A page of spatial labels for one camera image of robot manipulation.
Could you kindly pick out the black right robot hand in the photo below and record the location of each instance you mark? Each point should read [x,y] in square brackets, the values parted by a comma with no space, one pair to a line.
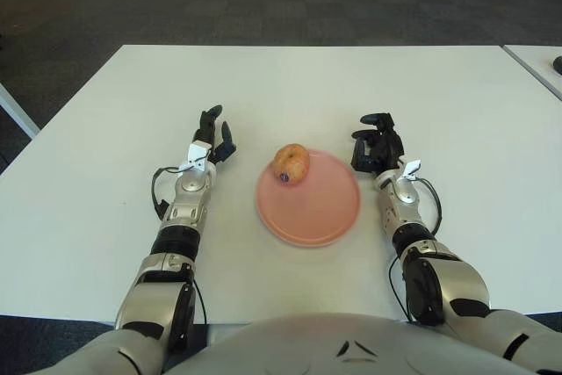
[386,146]

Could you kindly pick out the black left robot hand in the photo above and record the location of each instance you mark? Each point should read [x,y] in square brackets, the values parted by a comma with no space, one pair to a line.
[206,131]

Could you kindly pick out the red yellow apple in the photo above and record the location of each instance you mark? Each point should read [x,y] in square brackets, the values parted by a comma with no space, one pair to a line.
[292,162]

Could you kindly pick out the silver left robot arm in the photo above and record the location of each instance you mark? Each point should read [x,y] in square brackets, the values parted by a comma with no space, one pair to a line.
[189,212]

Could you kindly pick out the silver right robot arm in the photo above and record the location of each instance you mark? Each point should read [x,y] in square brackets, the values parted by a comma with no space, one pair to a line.
[406,195]

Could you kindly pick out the pink round plate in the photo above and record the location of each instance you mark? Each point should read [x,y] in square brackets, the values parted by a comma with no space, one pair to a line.
[316,208]

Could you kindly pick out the grey handheld game controller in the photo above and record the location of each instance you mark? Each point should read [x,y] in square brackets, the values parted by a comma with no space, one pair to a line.
[557,63]

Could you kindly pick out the grey robot torso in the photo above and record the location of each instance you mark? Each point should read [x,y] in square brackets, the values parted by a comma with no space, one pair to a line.
[329,344]

